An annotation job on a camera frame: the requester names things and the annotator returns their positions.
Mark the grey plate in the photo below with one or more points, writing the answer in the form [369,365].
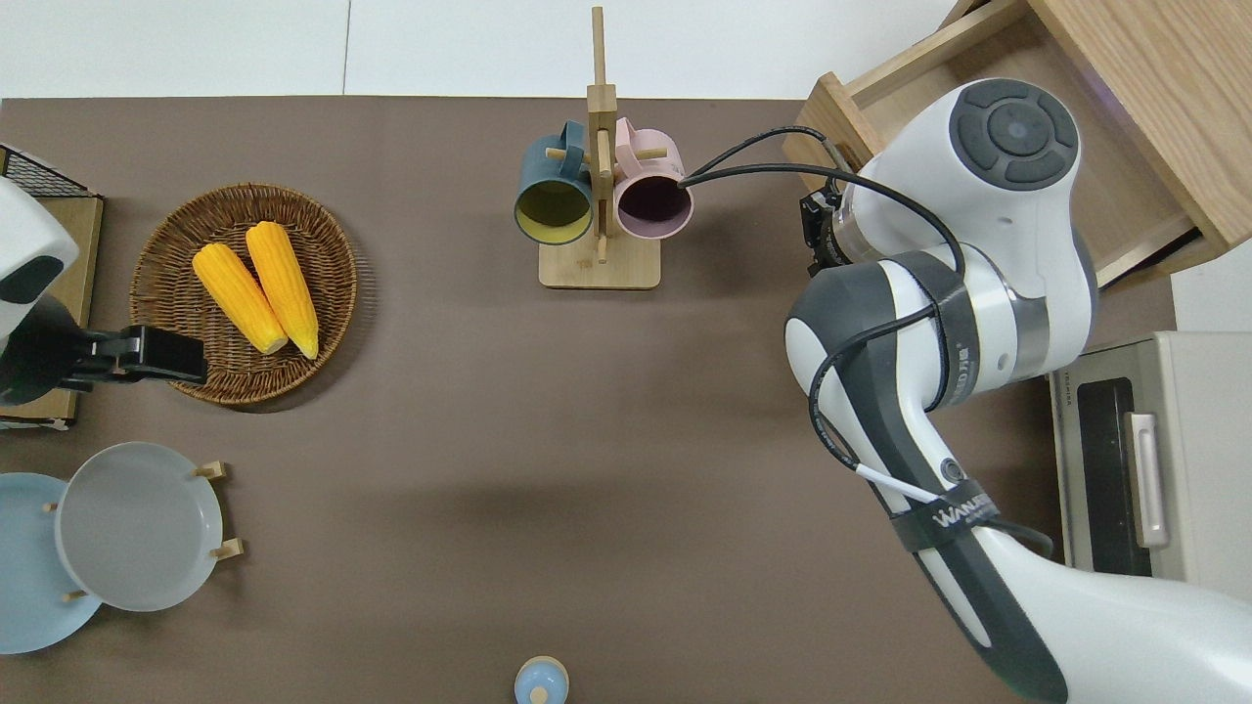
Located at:
[137,528]

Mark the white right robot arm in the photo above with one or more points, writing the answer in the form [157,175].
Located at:
[1007,293]

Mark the light blue plate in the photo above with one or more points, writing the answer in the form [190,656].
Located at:
[24,577]

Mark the wooden drawer cabinet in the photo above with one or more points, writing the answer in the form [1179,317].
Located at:
[1154,88]

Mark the wooden mug stand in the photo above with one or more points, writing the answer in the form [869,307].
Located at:
[599,269]

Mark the dark blue mug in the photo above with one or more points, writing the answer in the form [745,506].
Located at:
[553,210]

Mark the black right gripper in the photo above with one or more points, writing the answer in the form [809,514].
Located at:
[827,230]

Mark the wooden plate rack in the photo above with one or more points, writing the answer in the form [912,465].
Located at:
[230,550]

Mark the white toaster oven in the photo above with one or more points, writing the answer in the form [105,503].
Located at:
[1193,460]

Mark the brown table mat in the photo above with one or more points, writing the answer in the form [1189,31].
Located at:
[489,440]

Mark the brown wicker basket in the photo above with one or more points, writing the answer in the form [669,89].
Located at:
[176,274]

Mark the blue call bell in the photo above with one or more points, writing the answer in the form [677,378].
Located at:
[540,680]

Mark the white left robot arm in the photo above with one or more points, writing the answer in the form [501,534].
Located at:
[29,235]

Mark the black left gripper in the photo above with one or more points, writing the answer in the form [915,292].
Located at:
[44,357]

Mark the yellow corn cob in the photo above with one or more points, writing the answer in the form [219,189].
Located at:
[284,288]
[240,298]

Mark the pink mug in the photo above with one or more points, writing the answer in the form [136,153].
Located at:
[653,207]

